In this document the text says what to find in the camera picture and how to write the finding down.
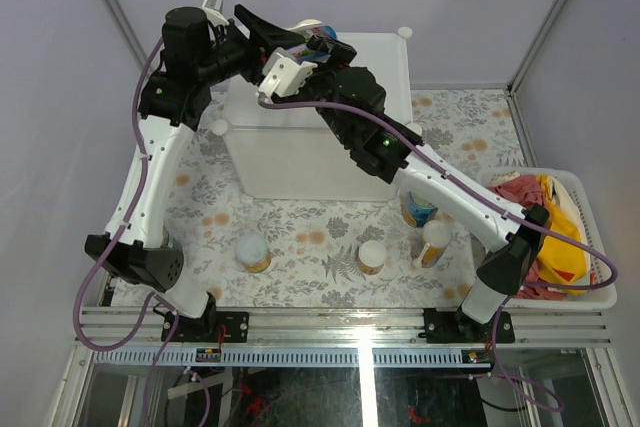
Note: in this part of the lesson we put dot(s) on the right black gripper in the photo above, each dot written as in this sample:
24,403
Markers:
342,54

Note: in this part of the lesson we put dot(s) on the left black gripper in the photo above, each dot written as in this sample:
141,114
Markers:
263,34

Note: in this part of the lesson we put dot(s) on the orange tall can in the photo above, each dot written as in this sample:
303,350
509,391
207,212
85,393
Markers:
312,31

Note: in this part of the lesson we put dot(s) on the white plastic cube cabinet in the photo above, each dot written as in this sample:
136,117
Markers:
292,154

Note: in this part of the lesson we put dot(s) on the short orange can white lid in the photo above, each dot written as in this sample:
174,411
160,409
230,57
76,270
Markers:
371,257

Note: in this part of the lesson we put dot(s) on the tall can with spoon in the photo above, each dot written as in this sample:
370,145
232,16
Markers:
436,235

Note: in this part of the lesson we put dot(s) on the blue can silver top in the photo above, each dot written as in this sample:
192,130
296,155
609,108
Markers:
166,241

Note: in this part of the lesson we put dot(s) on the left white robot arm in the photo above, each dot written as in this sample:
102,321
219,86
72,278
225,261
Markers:
197,50

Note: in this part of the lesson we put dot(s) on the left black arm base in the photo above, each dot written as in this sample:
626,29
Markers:
214,326

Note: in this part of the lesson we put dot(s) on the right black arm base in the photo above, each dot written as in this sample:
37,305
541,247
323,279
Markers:
455,327

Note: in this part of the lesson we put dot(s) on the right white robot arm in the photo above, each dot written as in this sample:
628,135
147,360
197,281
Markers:
511,234

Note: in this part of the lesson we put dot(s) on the blue can with clear lid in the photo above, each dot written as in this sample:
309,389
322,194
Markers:
416,210

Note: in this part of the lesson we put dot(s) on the wide orange can white lid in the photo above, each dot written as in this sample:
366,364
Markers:
252,251

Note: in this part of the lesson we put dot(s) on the red cloth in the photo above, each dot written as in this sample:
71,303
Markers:
526,191

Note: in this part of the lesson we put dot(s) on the white laundry basket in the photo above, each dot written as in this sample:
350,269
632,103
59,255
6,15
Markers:
590,301

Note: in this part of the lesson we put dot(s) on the yellow cloth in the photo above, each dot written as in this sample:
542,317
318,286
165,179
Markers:
560,262

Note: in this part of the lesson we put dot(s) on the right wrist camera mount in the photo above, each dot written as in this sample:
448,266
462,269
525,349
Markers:
284,74

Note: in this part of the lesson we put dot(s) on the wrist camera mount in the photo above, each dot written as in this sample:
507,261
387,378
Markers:
215,9
284,74

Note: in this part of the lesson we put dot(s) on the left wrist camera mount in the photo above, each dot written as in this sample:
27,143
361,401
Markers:
215,9

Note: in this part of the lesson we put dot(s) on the aluminium rail frame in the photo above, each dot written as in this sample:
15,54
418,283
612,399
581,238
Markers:
317,327

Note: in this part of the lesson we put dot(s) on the white slotted cable duct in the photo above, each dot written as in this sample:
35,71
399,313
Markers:
331,357

